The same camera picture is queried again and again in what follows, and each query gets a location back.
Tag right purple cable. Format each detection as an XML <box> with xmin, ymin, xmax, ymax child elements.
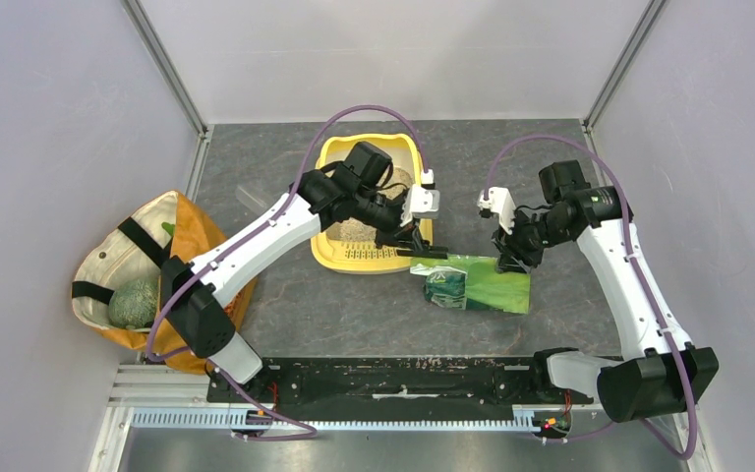
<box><xmin>481</xmin><ymin>134</ymin><xmax>700</xmax><ymax>461</ymax></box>

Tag yellow litter box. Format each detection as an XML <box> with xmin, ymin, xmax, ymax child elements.
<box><xmin>310</xmin><ymin>133</ymin><xmax>424</xmax><ymax>275</ymax></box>

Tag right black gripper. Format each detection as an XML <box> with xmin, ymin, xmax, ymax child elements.
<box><xmin>492</xmin><ymin>206</ymin><xmax>571</xmax><ymax>275</ymax></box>

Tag orange tote bag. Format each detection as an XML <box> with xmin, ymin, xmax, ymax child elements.
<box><xmin>71</xmin><ymin>191</ymin><xmax>226</xmax><ymax>351</ymax></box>

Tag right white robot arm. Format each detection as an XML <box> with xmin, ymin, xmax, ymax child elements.
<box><xmin>478</xmin><ymin>160</ymin><xmax>719</xmax><ymax>423</ymax></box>

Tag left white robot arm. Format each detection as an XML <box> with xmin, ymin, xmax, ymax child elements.
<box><xmin>153</xmin><ymin>141</ymin><xmax>445</xmax><ymax>402</ymax></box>

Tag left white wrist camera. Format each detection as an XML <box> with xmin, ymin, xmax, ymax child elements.
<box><xmin>400</xmin><ymin>169</ymin><xmax>440</xmax><ymax>226</ymax></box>

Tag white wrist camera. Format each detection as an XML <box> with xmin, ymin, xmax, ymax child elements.
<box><xmin>477</xmin><ymin>187</ymin><xmax>516</xmax><ymax>235</ymax></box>
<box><xmin>400</xmin><ymin>169</ymin><xmax>440</xmax><ymax>226</ymax></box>

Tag green litter bag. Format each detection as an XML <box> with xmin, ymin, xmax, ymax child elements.
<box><xmin>409</xmin><ymin>255</ymin><xmax>531</xmax><ymax>315</ymax></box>

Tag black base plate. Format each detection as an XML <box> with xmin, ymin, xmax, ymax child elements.
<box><xmin>243</xmin><ymin>356</ymin><xmax>593</xmax><ymax>422</ymax></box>

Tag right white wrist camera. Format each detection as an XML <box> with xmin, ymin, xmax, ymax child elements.
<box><xmin>477</xmin><ymin>187</ymin><xmax>516</xmax><ymax>235</ymax></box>

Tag black plastic clip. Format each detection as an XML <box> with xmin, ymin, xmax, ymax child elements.
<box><xmin>395</xmin><ymin>246</ymin><xmax>448</xmax><ymax>260</ymax></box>

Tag green round melon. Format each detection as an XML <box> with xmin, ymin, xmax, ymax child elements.
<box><xmin>108</xmin><ymin>276</ymin><xmax>159</xmax><ymax>329</ymax></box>

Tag clear plastic tube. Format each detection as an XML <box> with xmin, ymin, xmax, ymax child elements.
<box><xmin>235</xmin><ymin>184</ymin><xmax>275</xmax><ymax>216</ymax></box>

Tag slotted cable duct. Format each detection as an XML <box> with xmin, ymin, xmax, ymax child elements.
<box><xmin>131</xmin><ymin>407</ymin><xmax>542</xmax><ymax>433</ymax></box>

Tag aluminium frame rail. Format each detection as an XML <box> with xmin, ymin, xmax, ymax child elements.
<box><xmin>106</xmin><ymin>364</ymin><xmax>701</xmax><ymax>410</ymax></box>

